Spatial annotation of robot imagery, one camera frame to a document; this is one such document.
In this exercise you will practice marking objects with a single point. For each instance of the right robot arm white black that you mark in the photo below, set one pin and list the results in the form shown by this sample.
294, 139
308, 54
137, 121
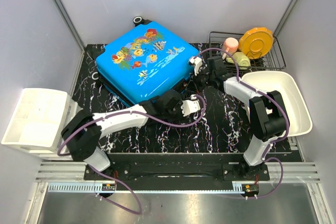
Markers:
267, 112

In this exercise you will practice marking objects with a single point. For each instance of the black wire dish rack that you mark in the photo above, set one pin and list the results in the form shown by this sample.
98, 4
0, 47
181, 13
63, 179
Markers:
272, 60

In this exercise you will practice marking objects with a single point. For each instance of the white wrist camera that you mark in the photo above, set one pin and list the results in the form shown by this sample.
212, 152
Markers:
197, 63
190, 106

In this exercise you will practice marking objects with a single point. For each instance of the orange round plate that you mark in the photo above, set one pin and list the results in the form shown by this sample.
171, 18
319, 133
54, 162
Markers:
256, 43

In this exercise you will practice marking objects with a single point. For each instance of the pink plastic cup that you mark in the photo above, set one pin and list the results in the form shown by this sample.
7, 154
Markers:
230, 45

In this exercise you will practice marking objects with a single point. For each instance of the aluminium rail frame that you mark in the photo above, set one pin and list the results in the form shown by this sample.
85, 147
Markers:
77, 177

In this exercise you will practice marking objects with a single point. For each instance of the light green cup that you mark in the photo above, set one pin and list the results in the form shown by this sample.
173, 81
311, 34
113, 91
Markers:
242, 60

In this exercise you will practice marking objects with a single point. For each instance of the blue cartoon fish suitcase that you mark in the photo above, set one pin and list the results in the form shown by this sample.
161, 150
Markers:
145, 62

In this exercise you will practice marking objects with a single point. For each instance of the white drawer organizer box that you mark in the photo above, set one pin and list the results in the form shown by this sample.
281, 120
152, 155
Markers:
38, 119

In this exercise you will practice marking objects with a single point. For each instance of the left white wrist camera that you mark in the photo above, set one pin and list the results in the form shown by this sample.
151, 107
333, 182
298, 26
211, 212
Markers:
190, 106

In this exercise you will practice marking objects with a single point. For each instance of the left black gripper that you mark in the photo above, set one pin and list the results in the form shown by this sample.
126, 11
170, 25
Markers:
178, 105

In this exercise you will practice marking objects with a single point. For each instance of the white rectangular plastic basin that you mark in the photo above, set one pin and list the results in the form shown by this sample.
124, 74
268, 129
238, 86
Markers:
297, 111

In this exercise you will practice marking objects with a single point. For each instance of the black marbled table mat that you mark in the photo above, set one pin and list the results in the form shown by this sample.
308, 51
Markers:
225, 127

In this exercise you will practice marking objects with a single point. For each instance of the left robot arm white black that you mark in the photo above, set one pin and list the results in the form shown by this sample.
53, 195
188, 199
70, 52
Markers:
83, 132

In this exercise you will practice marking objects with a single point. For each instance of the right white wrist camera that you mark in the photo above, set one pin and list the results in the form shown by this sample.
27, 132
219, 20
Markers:
197, 63

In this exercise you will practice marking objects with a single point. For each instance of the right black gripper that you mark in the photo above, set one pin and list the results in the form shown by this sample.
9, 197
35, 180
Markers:
197, 77

